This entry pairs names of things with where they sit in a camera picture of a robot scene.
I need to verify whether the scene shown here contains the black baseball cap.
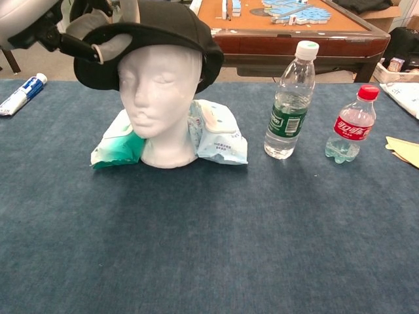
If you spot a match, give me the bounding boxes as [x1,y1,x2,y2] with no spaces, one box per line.
[73,0,225,95]

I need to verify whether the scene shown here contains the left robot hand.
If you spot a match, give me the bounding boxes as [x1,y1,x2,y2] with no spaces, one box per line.
[7,0,141,65]

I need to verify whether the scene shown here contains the green wet wipes pack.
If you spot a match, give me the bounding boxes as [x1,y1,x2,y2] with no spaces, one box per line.
[90,109,147,169]

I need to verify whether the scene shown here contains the blue mahjong tile pile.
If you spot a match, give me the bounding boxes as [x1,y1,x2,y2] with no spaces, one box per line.
[250,0,330,26]

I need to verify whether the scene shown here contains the cardboard box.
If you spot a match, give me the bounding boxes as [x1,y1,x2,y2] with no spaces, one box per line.
[359,5,419,33]

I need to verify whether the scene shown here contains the blue white toothpaste tube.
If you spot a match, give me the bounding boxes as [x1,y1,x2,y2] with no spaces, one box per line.
[0,73,48,118]

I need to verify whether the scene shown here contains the black bag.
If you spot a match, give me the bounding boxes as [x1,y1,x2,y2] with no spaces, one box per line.
[382,26,419,71]

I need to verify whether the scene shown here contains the white plastic crate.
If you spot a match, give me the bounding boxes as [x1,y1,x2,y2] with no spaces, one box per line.
[373,61,419,84]

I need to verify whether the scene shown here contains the light blue wet wipes pack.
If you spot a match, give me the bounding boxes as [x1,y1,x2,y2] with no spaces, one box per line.
[188,99,249,166]

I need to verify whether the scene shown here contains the white printed plastic bag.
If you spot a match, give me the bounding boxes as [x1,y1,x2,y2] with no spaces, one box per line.
[379,82,419,120]

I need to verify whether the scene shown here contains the blue tablecloth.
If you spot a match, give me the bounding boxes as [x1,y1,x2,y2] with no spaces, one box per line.
[0,79,419,314]

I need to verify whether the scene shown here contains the small bottle red label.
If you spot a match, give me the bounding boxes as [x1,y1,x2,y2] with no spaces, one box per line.
[324,84,380,165]

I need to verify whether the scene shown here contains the dark furniture leg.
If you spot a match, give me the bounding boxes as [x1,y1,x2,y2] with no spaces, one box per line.
[0,48,22,73]

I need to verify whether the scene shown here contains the brown mahjong table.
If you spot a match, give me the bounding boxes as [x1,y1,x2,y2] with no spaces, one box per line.
[189,0,392,83]

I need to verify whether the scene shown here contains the clear bottle green label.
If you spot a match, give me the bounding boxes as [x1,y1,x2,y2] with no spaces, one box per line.
[263,40,320,160]

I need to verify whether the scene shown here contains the black cloth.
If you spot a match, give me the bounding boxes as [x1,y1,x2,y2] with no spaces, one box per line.
[333,0,393,14]

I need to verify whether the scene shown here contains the pale yellow paper envelope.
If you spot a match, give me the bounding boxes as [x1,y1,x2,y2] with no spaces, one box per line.
[384,135,419,169]

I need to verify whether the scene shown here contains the white foam mannequin head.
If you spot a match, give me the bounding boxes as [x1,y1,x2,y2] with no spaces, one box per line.
[117,44,204,169]

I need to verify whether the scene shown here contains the standing mahjong tile row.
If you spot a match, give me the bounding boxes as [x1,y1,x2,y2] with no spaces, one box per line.
[221,0,243,20]

